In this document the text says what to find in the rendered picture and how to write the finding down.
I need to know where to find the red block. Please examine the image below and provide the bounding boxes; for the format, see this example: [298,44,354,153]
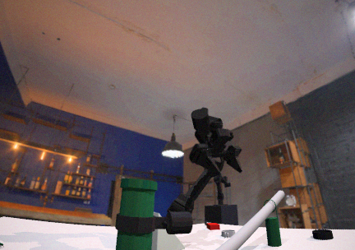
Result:
[205,221,220,230]

